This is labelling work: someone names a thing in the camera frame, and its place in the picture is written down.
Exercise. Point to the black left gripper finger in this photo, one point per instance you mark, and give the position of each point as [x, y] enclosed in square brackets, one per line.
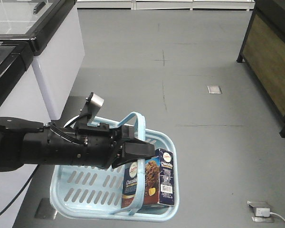
[127, 134]
[132, 151]

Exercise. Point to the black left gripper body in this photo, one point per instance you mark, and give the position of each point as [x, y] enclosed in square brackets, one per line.
[98, 146]

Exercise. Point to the chocolate cookie box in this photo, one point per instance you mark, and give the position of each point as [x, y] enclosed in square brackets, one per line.
[159, 181]

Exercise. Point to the light blue plastic basket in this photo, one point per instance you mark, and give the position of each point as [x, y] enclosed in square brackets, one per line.
[85, 192]

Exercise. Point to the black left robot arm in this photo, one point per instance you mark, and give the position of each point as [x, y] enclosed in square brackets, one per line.
[28, 142]

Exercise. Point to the metal floor plate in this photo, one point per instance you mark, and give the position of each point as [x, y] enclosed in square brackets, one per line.
[45, 210]
[214, 89]

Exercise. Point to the near white chest freezer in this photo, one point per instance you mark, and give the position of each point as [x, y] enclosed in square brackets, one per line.
[20, 97]

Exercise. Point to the white chest freezer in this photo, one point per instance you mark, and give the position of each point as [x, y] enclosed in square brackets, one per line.
[20, 97]
[52, 30]

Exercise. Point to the far white chest freezer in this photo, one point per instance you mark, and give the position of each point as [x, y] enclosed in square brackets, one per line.
[52, 30]

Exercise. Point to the floor power socket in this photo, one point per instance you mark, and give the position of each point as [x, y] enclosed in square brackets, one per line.
[261, 211]

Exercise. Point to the dark wooden display stand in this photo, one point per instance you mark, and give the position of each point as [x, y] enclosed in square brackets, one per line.
[263, 50]

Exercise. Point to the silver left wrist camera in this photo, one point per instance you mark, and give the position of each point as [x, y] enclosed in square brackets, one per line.
[92, 105]

